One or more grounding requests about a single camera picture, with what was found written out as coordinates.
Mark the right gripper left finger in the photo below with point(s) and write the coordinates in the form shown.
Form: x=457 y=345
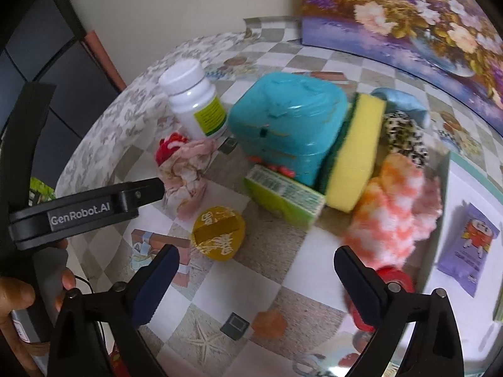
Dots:
x=77 y=348

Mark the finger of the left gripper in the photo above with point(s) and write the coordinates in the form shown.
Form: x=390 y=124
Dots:
x=82 y=212

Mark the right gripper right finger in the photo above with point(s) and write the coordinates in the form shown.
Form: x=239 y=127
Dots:
x=434 y=348

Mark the purple snack packet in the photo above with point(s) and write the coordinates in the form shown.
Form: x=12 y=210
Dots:
x=466 y=253

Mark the red chenille scrunchie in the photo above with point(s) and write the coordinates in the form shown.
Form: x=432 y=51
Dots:
x=168 y=146

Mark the orange white fluffy cloth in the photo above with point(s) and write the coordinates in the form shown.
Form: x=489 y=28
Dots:
x=398 y=208

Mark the yellow round soap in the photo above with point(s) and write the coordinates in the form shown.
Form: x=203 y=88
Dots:
x=218 y=233

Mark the yellow green sponge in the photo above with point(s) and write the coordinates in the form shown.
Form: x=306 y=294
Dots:
x=349 y=164

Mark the green barcode tissue pack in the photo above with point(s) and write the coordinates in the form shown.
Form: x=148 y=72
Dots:
x=283 y=197

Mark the leopard print scrunchie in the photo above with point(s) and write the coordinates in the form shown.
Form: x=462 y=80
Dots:
x=405 y=137

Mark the person left hand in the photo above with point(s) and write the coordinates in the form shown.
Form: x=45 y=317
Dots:
x=33 y=287

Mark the white teal tray box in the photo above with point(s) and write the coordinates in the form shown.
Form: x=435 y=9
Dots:
x=480 y=331

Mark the grey floral tablecloth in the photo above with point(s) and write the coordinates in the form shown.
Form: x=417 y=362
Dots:
x=136 y=110

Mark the white pill bottle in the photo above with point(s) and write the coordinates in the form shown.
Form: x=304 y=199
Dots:
x=194 y=100

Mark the checkered printed tablecloth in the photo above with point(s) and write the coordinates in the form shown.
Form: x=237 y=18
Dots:
x=259 y=295

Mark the teal plastic toy box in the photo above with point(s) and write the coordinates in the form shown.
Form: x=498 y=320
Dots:
x=289 y=122

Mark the light blue cloth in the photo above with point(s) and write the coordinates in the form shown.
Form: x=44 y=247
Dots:
x=398 y=101

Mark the floral canvas painting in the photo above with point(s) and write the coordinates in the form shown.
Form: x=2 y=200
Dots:
x=450 y=43

